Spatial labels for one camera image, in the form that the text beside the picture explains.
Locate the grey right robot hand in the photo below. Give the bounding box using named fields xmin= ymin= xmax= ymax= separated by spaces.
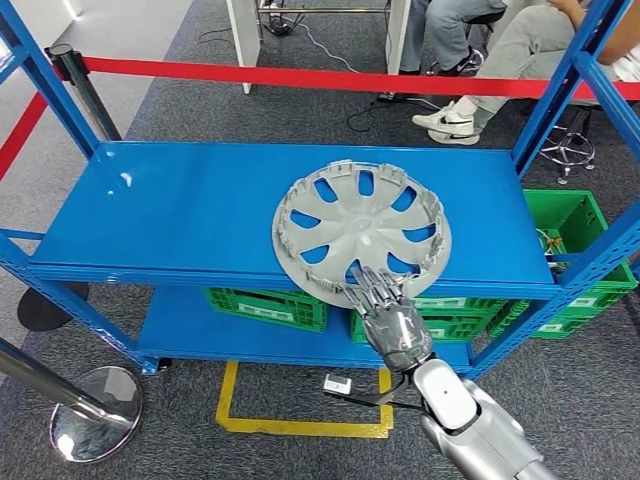
xmin=342 ymin=266 xmax=434 ymax=374

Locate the grey plastic wheel cover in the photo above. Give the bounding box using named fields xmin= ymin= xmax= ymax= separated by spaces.
xmin=271 ymin=158 xmax=453 ymax=310

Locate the blue metal shelf rack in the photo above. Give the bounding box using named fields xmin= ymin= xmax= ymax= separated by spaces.
xmin=0 ymin=0 xmax=640 ymax=384

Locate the red barrier belt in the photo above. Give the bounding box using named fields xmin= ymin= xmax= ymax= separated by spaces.
xmin=0 ymin=91 xmax=50 ymax=181
xmin=82 ymin=56 xmax=640 ymax=102

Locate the chrome stool base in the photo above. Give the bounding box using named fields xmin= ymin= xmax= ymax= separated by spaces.
xmin=539 ymin=105 xmax=597 ymax=186

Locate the black chair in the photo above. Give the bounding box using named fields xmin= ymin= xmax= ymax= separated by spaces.
xmin=462 ymin=7 xmax=509 ymax=51

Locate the power strip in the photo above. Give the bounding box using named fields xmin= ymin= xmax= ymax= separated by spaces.
xmin=260 ymin=13 xmax=298 ymax=38

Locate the black floor cable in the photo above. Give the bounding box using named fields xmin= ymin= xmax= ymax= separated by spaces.
xmin=346 ymin=92 xmax=444 ymax=134

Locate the white floor cable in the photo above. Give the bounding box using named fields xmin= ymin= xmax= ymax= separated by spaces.
xmin=294 ymin=19 xmax=362 ymax=75

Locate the chrome stanchion post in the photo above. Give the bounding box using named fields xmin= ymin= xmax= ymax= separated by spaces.
xmin=0 ymin=336 xmax=144 ymax=464

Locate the black stanchion post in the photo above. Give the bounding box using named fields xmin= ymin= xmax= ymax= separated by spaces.
xmin=17 ymin=42 xmax=122 ymax=333

